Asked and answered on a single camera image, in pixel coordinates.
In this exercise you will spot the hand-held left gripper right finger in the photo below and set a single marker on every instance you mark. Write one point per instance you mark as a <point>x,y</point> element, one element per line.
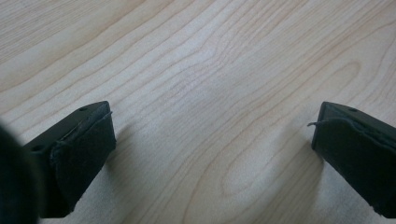
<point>358,149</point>

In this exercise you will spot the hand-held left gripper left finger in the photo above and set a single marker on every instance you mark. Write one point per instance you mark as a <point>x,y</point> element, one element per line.
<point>77,155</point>

